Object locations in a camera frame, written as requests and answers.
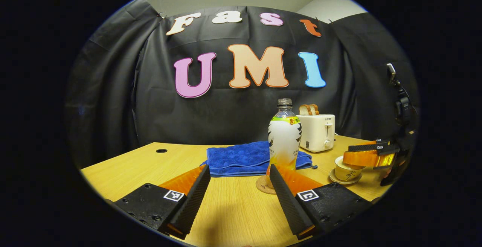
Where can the cream ceramic teacup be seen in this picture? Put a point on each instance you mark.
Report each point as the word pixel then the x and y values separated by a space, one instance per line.
pixel 346 173

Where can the clear plastic water bottle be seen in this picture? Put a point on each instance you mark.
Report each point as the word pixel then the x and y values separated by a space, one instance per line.
pixel 284 137

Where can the cream ceramic saucer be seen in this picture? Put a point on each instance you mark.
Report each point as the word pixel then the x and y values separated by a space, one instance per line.
pixel 333 177

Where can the blue folded towel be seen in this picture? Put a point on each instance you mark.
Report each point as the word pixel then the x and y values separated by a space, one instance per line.
pixel 233 158

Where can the round cork coaster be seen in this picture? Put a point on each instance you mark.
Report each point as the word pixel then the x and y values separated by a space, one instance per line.
pixel 263 186

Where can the white toaster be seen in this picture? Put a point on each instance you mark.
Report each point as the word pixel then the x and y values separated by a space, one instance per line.
pixel 316 134

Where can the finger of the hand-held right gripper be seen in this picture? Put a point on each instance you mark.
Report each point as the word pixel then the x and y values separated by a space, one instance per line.
pixel 361 158
pixel 369 147

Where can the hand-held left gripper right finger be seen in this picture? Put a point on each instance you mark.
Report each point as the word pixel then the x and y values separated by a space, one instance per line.
pixel 288 202

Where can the bread slice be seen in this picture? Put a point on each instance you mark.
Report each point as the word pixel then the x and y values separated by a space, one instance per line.
pixel 304 110
pixel 314 109

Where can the black table grommet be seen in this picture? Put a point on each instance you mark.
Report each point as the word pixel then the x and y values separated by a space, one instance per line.
pixel 161 151

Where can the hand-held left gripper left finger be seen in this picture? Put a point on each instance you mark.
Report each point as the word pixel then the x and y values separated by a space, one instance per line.
pixel 194 198

